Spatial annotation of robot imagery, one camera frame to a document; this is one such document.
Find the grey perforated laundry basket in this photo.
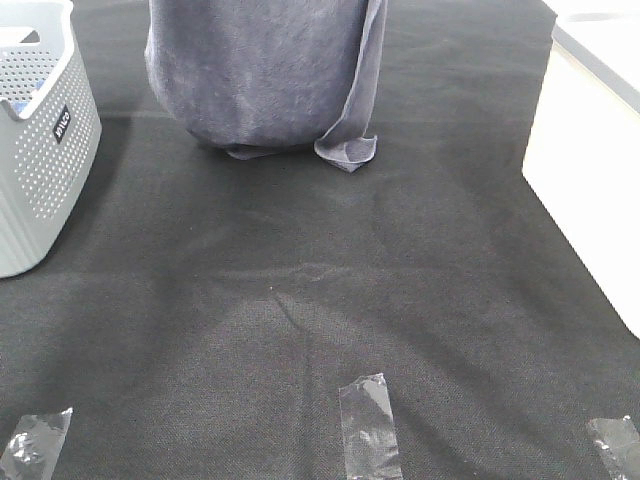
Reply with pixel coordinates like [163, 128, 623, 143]
[1, 1, 102, 278]

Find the right clear tape strip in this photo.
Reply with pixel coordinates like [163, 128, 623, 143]
[586, 415, 639, 480]

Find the left clear tape strip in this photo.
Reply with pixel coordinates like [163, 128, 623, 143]
[1, 407, 74, 480]

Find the blue cloth in basket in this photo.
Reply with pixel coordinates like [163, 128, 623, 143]
[10, 100, 34, 113]

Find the clear tape strip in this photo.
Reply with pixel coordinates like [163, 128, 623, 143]
[338, 373, 403, 480]
[1, 407, 74, 480]
[586, 415, 639, 480]

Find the cream storage box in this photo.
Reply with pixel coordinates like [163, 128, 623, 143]
[522, 1, 639, 335]

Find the black table cloth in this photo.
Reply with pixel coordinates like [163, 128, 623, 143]
[1, 1, 639, 479]

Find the middle clear tape strip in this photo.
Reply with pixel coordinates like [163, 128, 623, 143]
[338, 373, 403, 480]

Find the grey towel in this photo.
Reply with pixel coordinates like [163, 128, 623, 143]
[145, 1, 388, 172]

